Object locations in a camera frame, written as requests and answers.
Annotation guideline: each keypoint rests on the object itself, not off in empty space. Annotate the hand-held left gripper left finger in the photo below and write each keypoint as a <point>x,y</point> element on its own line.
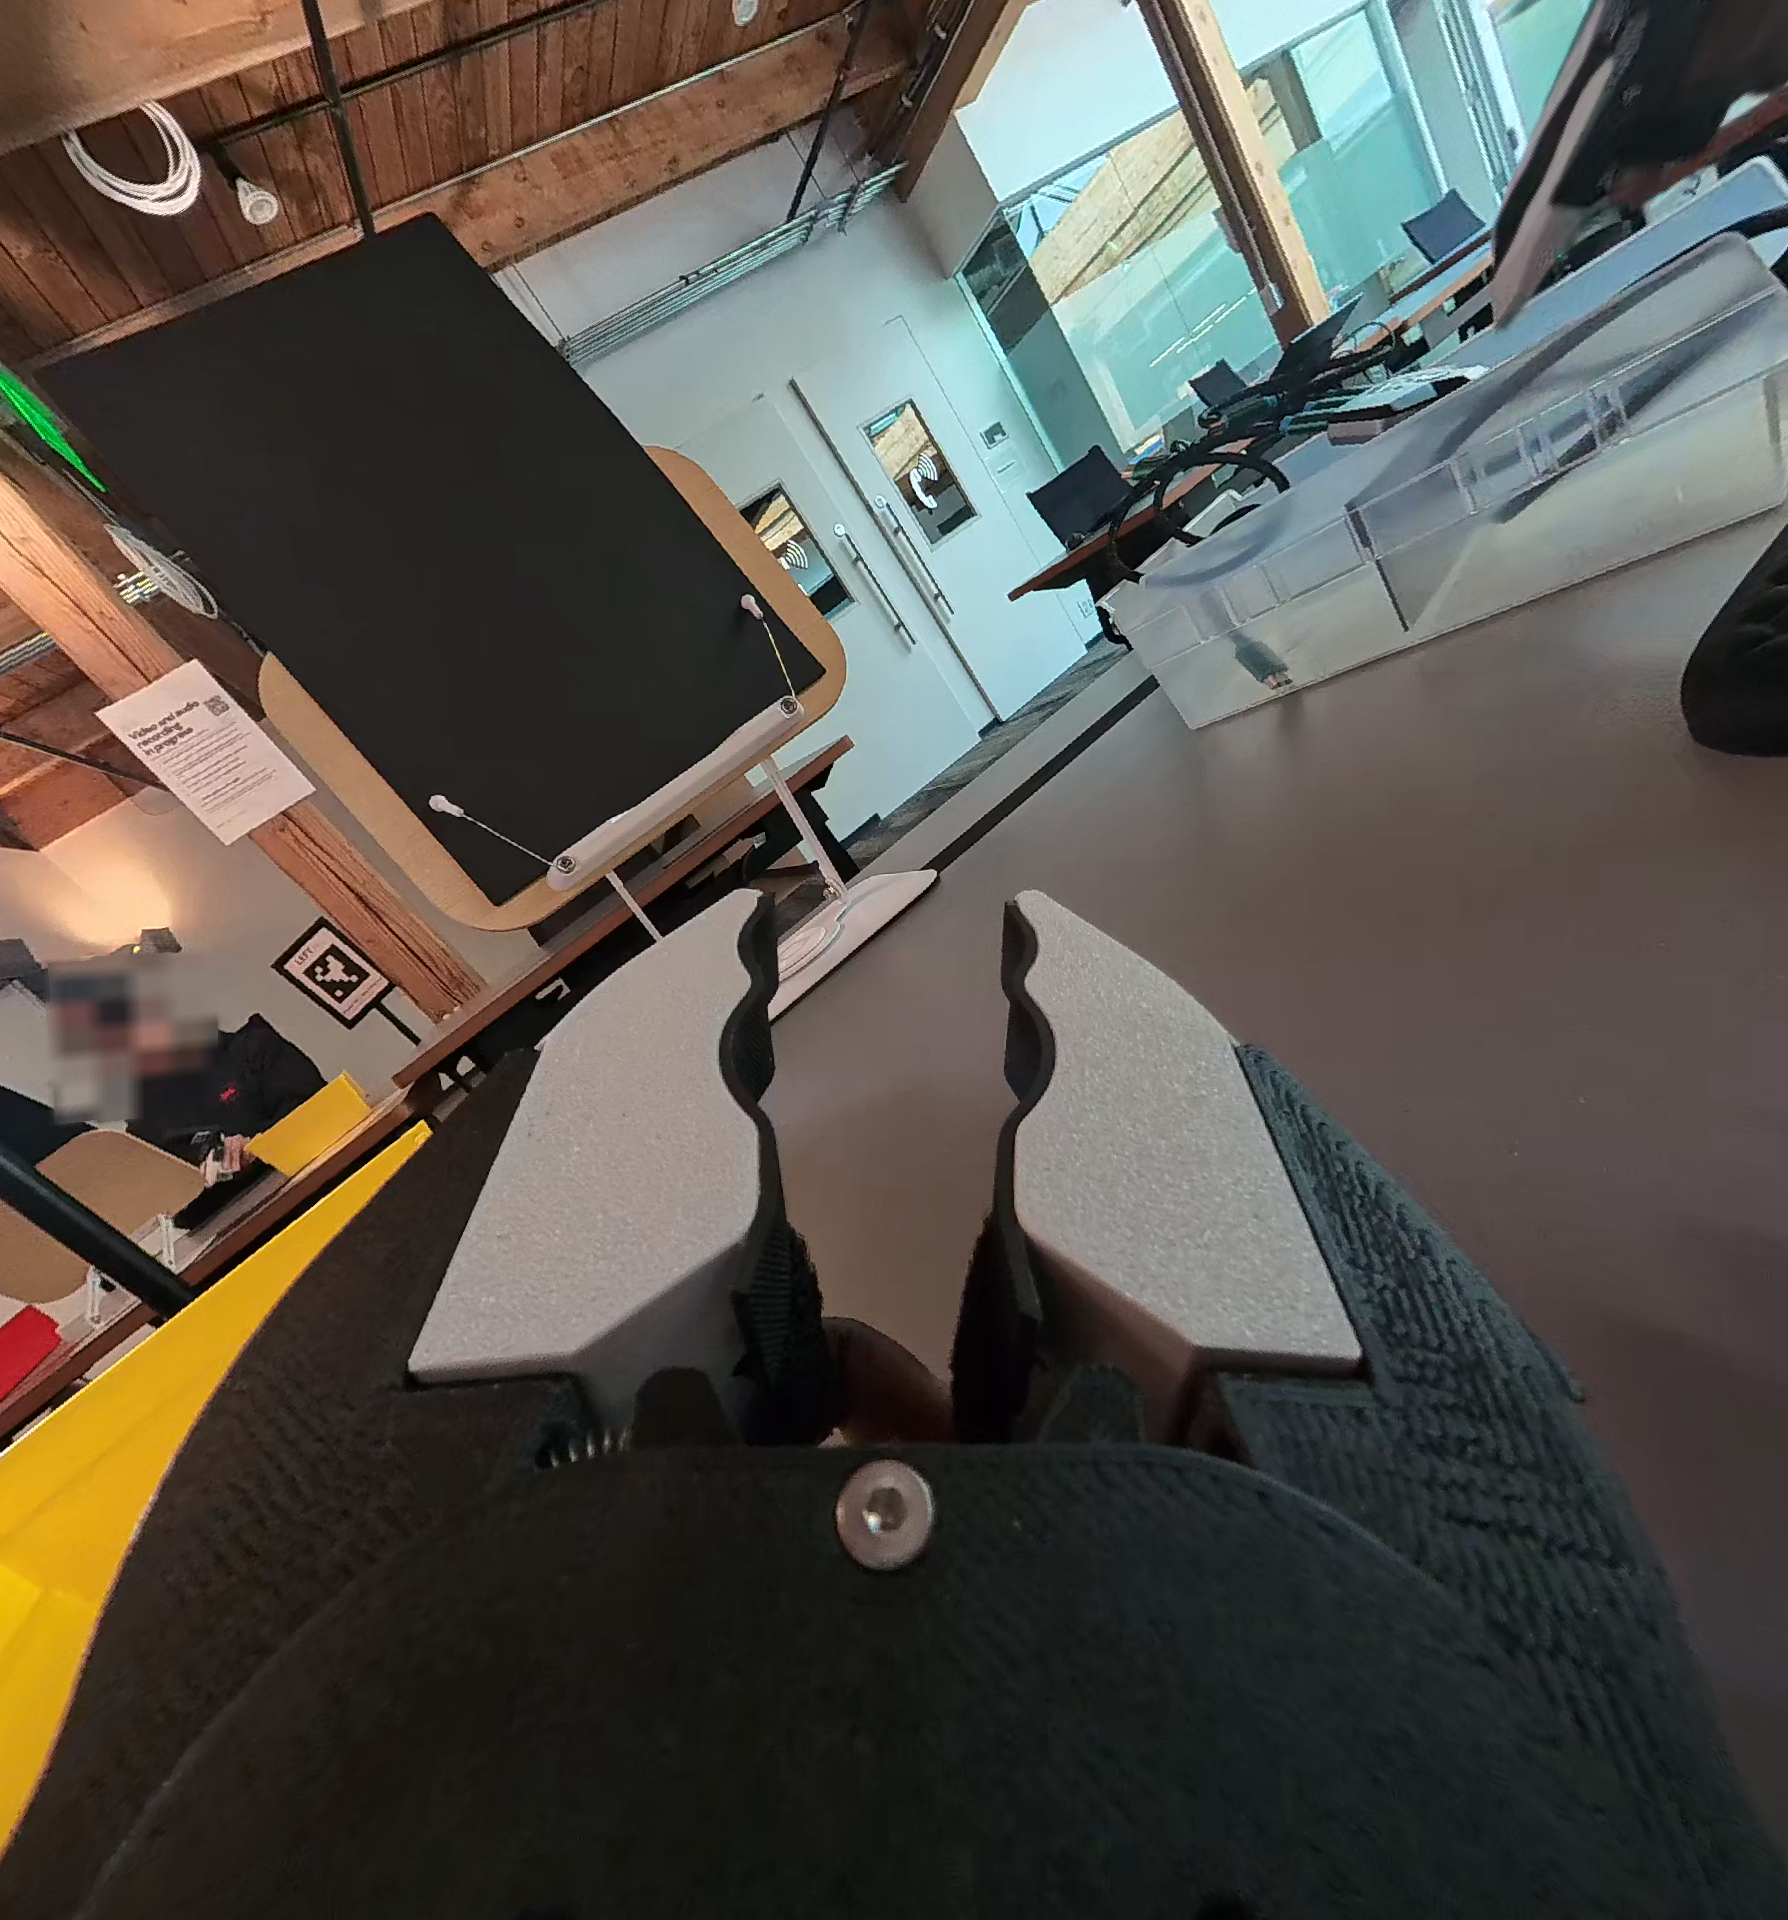
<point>610,1184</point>

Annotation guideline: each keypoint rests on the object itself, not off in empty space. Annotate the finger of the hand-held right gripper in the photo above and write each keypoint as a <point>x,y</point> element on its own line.
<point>1562,150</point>

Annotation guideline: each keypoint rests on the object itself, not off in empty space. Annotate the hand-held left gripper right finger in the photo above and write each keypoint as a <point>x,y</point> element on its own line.
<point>1166,1199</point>

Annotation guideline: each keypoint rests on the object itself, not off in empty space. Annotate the yellow plastic bin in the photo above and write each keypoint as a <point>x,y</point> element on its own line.
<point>24,1620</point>

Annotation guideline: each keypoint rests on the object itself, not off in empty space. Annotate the person's left hand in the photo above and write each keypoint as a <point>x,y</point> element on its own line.
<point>895,1379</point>

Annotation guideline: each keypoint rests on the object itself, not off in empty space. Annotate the small yellow bin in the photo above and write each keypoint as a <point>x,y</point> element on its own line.
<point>310,1125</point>

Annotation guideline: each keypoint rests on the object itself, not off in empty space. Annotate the clear plastic tray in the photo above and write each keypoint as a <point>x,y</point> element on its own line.
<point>1509,525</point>

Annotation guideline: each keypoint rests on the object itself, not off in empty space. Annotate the black office chair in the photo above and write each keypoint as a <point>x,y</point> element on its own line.
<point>1082,495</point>

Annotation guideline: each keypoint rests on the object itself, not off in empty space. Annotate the white paper notice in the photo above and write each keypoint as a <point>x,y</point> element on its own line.
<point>205,749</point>

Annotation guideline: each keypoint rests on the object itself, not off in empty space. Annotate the black board on white stand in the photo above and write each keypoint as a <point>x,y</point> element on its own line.
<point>415,571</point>

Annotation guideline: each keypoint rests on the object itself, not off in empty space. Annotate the green exit sign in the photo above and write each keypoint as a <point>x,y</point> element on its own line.
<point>24,406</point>

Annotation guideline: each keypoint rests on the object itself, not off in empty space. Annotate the white round ceiling sensor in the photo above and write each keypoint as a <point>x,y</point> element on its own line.
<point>254,199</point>

